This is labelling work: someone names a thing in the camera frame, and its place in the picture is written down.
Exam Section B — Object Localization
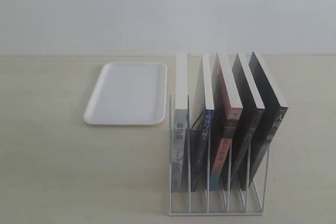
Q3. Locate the grey spine book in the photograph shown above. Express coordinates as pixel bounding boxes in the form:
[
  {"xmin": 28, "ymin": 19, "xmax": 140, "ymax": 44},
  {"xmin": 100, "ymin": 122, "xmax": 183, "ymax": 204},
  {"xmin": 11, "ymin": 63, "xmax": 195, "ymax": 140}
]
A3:
[{"xmin": 171, "ymin": 52, "xmax": 188, "ymax": 193}]

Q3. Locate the blue spine book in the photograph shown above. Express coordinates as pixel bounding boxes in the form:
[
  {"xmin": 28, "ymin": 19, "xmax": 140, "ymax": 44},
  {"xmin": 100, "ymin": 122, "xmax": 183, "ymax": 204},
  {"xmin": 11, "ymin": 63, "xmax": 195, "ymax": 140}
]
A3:
[{"xmin": 191, "ymin": 53, "xmax": 215, "ymax": 192}]

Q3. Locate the red spine book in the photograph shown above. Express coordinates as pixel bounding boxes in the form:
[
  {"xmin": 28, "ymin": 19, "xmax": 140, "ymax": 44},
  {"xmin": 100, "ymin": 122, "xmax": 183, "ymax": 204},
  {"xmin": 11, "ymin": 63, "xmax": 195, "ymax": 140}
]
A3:
[{"xmin": 209, "ymin": 53, "xmax": 243, "ymax": 191}]

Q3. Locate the dark spine thin book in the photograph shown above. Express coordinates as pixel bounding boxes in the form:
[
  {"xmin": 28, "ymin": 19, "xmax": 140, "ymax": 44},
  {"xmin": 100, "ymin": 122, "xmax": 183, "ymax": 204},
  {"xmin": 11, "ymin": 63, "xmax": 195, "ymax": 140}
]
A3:
[{"xmin": 222, "ymin": 53, "xmax": 265, "ymax": 190}]

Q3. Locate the black cover book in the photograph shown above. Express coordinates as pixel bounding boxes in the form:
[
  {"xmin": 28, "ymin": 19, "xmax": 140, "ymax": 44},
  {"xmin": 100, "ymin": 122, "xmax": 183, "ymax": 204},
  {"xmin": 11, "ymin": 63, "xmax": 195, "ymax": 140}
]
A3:
[{"xmin": 239, "ymin": 52, "xmax": 288, "ymax": 190}]

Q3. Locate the white plastic tray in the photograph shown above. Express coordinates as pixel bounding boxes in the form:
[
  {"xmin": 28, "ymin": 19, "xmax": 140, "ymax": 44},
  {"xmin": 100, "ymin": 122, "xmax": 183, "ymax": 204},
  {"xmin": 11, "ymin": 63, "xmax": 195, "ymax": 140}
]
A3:
[{"xmin": 83, "ymin": 62, "xmax": 167, "ymax": 125}]

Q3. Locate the white wire book rack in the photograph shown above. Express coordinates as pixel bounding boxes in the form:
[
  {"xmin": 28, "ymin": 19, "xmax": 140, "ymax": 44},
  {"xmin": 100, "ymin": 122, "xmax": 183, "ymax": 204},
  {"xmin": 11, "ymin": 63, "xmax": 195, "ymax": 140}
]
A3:
[{"xmin": 168, "ymin": 95, "xmax": 271, "ymax": 217}]

